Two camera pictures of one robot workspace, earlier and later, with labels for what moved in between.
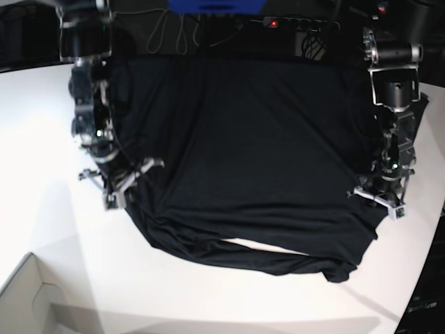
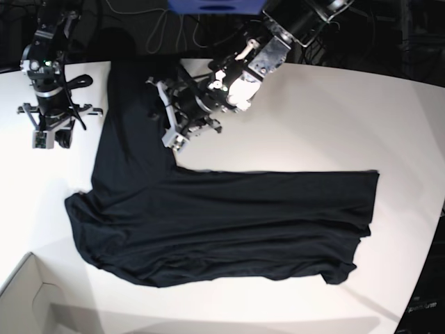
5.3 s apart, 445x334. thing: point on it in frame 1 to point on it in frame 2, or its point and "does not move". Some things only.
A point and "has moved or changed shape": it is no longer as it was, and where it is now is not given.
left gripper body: x=112 y=195 to x=54 y=112
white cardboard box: x=28 y=306 does not move
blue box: x=217 y=7 does not move
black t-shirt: x=263 y=163 has moved or changed shape
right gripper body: x=386 y=184 to x=189 y=109
